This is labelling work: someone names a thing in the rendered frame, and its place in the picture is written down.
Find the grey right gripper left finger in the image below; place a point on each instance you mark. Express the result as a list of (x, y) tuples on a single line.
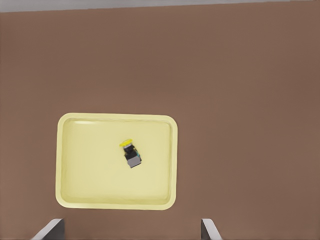
[(51, 230)]

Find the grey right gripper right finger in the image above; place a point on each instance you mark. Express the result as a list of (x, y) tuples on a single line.
[(209, 230)]

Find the pale yellow rectangular tray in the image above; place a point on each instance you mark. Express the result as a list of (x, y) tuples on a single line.
[(90, 170)]

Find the yellow-capped push-button switch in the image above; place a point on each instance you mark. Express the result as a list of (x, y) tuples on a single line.
[(131, 155)]

